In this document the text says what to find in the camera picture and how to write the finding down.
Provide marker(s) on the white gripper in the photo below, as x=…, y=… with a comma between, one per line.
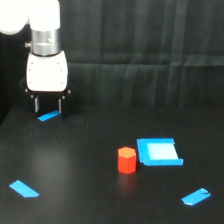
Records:
x=48, y=74

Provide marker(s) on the red hexagonal block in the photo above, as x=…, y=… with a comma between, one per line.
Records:
x=127, y=160

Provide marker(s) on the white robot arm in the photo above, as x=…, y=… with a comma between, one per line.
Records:
x=43, y=18

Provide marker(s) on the blue tape strip far left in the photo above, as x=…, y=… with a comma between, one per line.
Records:
x=48, y=115

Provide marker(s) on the blue tape strip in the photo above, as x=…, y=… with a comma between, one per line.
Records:
x=23, y=189
x=196, y=197
x=48, y=115

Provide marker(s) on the black backdrop curtain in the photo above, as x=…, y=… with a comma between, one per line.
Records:
x=145, y=52

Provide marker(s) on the blue tape strip near left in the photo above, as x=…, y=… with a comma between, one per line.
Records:
x=23, y=189

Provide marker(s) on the blue tape square marker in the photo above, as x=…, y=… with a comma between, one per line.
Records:
x=158, y=152

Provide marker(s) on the blue tape strip near right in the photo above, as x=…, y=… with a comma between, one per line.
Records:
x=196, y=197

